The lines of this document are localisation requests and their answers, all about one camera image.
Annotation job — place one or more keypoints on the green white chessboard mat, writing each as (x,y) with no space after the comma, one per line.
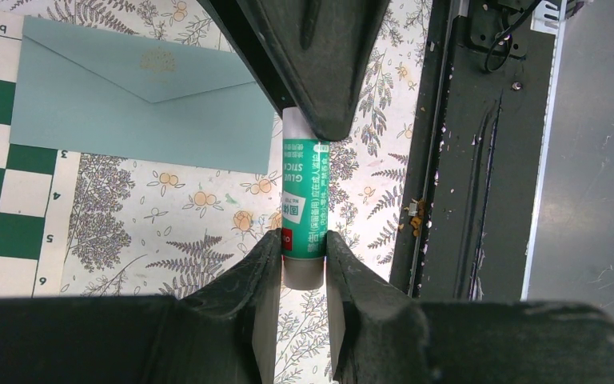
(36,192)

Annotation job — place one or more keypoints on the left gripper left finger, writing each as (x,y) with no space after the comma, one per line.
(226,332)

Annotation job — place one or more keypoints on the grey-blue envelope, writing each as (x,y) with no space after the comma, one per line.
(100,92)

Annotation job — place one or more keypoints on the small green white peg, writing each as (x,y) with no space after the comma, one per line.
(304,202)

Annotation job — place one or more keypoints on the floral patterned table mat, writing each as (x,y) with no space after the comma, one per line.
(138,227)

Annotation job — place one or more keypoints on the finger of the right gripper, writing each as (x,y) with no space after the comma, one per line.
(306,54)

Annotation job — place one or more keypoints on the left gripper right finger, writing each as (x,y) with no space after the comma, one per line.
(377,334)

